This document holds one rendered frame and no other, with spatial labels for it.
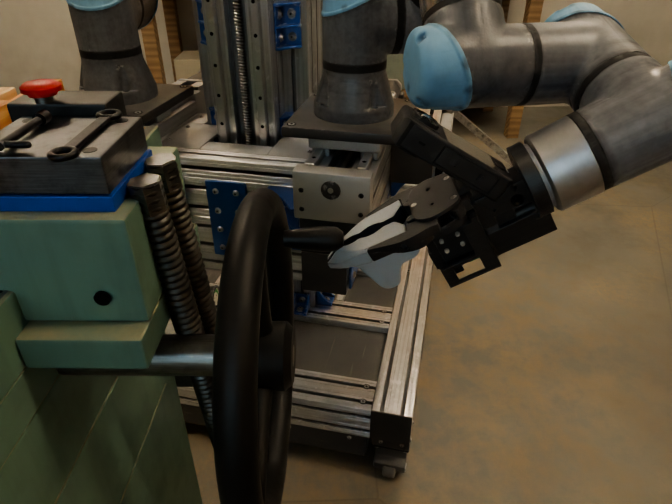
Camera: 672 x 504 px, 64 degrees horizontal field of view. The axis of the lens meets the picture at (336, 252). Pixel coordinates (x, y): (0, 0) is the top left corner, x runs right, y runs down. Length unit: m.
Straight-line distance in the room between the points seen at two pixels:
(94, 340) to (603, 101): 0.45
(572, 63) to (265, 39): 0.71
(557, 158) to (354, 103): 0.55
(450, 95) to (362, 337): 0.98
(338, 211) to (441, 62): 0.47
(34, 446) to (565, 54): 0.56
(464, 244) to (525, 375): 1.21
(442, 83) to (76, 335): 0.36
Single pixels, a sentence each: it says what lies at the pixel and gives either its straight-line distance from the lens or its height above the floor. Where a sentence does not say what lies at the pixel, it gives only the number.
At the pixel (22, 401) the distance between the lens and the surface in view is 0.48.
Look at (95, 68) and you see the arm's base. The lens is 1.18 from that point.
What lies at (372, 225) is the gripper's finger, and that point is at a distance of 0.53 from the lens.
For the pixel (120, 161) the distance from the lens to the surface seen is 0.42.
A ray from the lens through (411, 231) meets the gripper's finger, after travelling 0.48.
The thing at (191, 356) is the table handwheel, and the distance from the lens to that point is 0.47.
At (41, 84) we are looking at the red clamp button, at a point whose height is 1.02.
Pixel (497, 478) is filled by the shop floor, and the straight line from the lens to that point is 1.44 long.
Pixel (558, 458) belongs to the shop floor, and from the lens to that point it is 1.52.
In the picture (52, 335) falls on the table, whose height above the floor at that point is 0.87.
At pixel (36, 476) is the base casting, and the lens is 0.52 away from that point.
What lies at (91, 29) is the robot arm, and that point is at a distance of 1.17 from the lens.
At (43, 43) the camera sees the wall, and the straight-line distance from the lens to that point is 4.14.
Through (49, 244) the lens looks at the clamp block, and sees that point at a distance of 0.42.
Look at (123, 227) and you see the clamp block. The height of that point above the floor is 0.95.
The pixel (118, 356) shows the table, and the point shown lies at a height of 0.85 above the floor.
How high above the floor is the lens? 1.13
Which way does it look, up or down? 32 degrees down
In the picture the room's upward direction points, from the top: straight up
